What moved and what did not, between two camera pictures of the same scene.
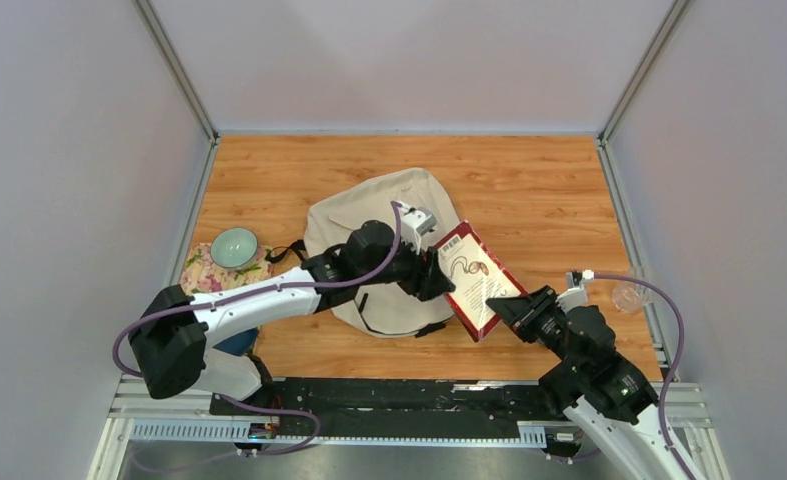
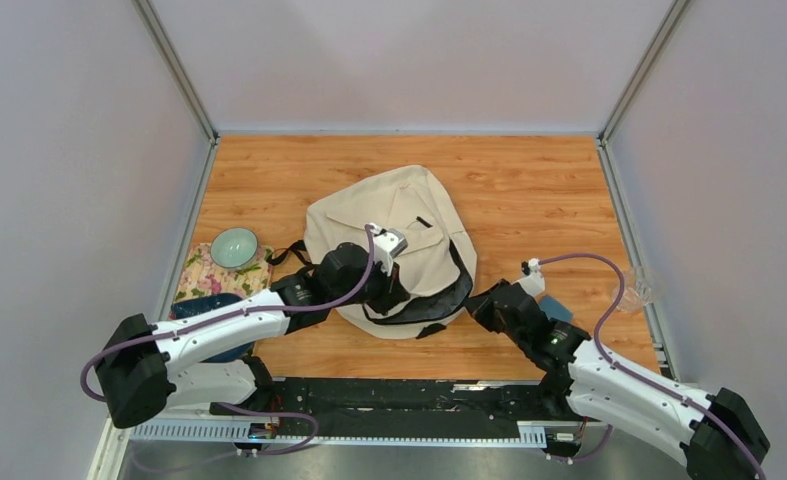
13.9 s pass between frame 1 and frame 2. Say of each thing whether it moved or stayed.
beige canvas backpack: moved
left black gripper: moved
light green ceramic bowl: stayed
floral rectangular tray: stayed
